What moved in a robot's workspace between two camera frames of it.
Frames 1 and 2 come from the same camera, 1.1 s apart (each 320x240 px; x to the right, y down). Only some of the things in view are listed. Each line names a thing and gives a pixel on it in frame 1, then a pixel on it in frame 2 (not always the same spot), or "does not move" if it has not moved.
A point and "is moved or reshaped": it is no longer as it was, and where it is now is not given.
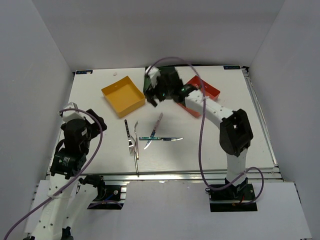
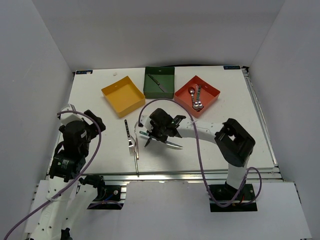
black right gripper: (152, 92) to (153, 133)
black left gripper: (95, 127) does not move
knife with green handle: (159, 138) is moved or reshaped
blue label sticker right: (231, 67) does not move
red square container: (210, 91) does not move
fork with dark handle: (131, 147) does not move
